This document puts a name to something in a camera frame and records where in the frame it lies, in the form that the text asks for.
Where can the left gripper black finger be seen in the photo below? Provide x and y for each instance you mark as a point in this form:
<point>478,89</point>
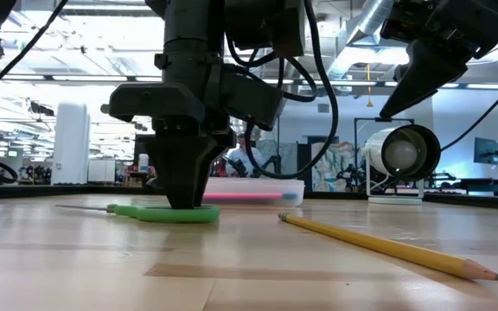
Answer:
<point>214,151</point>
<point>180,173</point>

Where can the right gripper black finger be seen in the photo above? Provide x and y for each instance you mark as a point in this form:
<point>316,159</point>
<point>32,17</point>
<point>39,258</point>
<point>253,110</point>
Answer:
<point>426,73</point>

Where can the clear box with orange lid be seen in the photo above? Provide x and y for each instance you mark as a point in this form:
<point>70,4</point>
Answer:
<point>253,185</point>

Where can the pink pen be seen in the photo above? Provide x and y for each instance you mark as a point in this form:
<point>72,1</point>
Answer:
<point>240,196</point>

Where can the blue pen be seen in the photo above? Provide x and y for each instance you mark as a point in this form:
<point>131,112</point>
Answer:
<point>290,196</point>

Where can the person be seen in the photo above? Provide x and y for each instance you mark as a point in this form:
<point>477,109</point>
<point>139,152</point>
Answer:
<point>242,157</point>

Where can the white cylindrical lamp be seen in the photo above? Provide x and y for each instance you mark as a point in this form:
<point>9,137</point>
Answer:
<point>404,153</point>

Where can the black monitor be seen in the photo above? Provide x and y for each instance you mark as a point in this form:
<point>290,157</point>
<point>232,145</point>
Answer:
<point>487,151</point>

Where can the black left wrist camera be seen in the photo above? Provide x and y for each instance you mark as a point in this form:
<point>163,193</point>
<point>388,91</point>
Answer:
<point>266,26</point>

